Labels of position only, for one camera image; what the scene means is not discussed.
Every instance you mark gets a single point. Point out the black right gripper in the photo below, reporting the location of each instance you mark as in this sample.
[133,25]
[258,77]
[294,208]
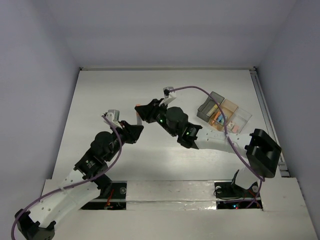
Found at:
[148,112]

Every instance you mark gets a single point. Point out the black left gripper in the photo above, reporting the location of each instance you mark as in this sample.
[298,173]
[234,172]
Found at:
[129,131]

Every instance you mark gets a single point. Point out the clear orange-tipped highlighter pen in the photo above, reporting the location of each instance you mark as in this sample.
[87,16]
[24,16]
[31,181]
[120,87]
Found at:
[138,119]

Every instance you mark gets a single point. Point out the orange highlighter pen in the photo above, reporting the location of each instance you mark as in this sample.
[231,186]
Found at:
[216,117]

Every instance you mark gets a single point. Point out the pink mini stapler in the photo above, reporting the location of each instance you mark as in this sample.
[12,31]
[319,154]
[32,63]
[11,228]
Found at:
[235,128]

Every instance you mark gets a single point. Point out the yellow highlighter pen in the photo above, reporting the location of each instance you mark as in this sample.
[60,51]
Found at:
[212,110]

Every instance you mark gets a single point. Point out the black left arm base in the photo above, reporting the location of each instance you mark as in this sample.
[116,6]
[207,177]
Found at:
[114,200]

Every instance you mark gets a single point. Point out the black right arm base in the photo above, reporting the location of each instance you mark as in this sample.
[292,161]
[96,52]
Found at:
[230,196]

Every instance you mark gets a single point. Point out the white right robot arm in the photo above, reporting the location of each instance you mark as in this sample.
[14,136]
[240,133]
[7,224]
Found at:
[259,152]

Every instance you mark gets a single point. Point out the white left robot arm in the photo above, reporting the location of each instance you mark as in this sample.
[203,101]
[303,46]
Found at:
[86,181]

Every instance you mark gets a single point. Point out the smoky grey plastic container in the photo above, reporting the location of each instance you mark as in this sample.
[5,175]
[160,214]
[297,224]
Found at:
[208,104]

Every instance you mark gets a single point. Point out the clear plastic container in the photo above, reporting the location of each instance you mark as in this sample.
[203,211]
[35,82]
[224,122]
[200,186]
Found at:
[240,118]

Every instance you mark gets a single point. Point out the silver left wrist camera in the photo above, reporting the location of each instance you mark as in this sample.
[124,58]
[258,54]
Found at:
[111,117]

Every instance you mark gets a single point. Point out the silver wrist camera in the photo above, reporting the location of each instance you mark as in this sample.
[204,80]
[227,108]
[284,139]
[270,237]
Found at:
[169,95]
[111,117]

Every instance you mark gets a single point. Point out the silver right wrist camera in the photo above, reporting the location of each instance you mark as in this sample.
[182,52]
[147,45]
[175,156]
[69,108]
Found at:
[169,95]

